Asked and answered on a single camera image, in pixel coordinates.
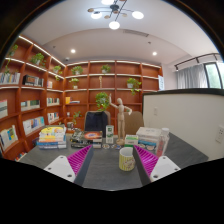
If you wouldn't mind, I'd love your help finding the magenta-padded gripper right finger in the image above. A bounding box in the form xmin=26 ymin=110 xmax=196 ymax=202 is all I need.
xmin=133 ymin=144 xmax=182 ymax=187

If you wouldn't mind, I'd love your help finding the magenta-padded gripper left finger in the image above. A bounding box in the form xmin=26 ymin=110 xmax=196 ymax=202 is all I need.
xmin=43 ymin=144 xmax=95 ymax=187

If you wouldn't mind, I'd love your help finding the stack of colourful books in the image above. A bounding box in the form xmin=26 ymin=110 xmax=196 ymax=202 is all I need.
xmin=35 ymin=124 xmax=68 ymax=150

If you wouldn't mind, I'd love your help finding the yellow striped mug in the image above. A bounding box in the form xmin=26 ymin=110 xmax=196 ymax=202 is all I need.
xmin=118 ymin=146 xmax=136 ymax=172

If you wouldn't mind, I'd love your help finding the pile of orange-covered books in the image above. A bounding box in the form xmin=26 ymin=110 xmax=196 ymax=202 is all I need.
xmin=69 ymin=129 xmax=104 ymax=149

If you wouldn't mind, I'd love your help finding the small green white box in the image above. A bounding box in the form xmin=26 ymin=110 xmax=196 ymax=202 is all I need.
xmin=124 ymin=134 xmax=139 ymax=148

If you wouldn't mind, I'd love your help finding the dark office chair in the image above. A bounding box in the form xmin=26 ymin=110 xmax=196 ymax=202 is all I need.
xmin=83 ymin=110 xmax=112 ymax=134

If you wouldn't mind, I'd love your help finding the tall green white carton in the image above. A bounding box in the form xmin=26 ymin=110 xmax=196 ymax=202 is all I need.
xmin=105 ymin=124 xmax=115 ymax=145

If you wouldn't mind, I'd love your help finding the wooden artist mannequin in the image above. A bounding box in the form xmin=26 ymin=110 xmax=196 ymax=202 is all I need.
xmin=108 ymin=93 xmax=133 ymax=147

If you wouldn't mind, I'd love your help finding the orange wooden shelf unit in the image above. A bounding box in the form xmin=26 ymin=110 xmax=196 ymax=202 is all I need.
xmin=0 ymin=34 xmax=165 ymax=162

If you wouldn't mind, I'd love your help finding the grey curtain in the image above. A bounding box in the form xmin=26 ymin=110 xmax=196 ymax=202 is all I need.
xmin=176 ymin=63 xmax=209 ymax=90

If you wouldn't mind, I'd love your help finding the window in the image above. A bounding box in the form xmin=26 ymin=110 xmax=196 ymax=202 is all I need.
xmin=203 ymin=61 xmax=224 ymax=90

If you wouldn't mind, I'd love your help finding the ceiling lamp with round lights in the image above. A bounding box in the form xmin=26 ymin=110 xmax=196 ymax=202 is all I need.
xmin=87 ymin=0 xmax=145 ymax=31

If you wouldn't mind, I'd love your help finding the white wall socket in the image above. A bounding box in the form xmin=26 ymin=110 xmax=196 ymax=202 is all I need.
xmin=214 ymin=124 xmax=224 ymax=144

